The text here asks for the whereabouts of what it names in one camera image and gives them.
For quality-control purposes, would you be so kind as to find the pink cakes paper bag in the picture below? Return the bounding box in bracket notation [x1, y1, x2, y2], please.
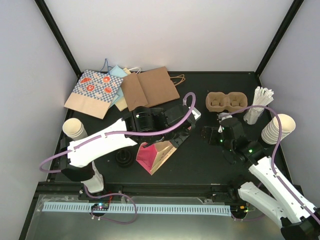
[135, 141, 177, 176]

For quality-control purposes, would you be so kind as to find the pulp cup carrier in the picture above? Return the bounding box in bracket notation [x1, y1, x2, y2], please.
[205, 92, 248, 113]

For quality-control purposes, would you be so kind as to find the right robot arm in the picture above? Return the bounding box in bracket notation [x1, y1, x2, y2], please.
[201, 117, 320, 240]

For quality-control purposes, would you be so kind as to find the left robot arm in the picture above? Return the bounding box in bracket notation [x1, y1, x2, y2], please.
[60, 104, 201, 200]

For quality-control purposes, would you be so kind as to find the brown kraft paper bag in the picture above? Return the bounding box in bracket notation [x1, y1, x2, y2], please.
[121, 66, 180, 111]

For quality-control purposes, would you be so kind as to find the right paper cup stack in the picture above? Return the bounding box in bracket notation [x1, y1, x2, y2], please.
[261, 113, 296, 145]

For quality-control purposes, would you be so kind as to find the paper cup stack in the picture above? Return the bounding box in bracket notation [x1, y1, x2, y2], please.
[62, 118, 88, 141]
[261, 113, 296, 145]

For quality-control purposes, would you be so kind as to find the front black lid stack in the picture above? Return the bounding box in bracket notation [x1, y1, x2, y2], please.
[115, 149, 134, 168]

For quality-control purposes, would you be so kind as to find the cream paper bag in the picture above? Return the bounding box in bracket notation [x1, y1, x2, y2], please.
[122, 67, 142, 75]

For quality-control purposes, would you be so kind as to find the light blue paper bag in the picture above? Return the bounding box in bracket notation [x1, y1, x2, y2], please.
[100, 58, 128, 112]

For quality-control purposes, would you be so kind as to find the blue checkered paper bag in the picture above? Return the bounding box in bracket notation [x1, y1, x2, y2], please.
[64, 69, 124, 119]

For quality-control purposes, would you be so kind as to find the left paper cup stack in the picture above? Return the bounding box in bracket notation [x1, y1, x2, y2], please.
[62, 118, 88, 141]

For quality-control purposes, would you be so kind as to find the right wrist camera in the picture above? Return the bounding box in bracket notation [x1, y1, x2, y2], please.
[217, 112, 233, 123]

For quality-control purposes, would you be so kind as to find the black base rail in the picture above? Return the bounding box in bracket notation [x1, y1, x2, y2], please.
[105, 183, 239, 202]

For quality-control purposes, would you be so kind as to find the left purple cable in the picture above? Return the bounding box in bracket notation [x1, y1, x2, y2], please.
[39, 92, 197, 224]

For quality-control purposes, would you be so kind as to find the light blue cable duct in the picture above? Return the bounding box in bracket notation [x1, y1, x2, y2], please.
[42, 202, 232, 217]

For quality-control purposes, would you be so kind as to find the right black frame post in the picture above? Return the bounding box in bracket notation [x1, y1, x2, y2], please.
[255, 0, 304, 77]

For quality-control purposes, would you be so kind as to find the black frame post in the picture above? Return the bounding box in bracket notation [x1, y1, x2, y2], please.
[255, 0, 304, 77]
[34, 0, 82, 78]

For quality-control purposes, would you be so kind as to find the left black frame post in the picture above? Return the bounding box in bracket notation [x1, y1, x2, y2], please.
[34, 0, 82, 78]

